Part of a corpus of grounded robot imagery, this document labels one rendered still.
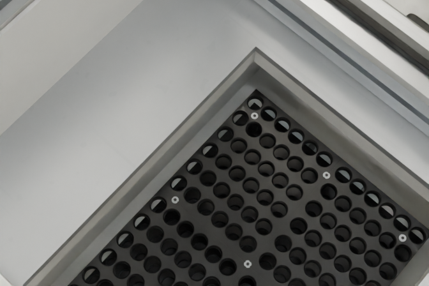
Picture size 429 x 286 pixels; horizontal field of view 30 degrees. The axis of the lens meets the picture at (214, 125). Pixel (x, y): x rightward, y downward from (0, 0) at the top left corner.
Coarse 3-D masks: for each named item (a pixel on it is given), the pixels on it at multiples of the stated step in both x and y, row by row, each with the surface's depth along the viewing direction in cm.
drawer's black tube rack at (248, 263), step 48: (240, 144) 66; (288, 144) 63; (192, 192) 64; (240, 192) 61; (288, 192) 64; (336, 192) 61; (144, 240) 60; (192, 240) 60; (240, 240) 60; (288, 240) 63; (336, 240) 60; (384, 240) 63
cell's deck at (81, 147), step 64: (192, 0) 62; (128, 64) 60; (192, 64) 60; (320, 64) 60; (64, 128) 58; (128, 128) 58; (384, 128) 58; (0, 192) 57; (64, 192) 57; (0, 256) 55; (64, 256) 58
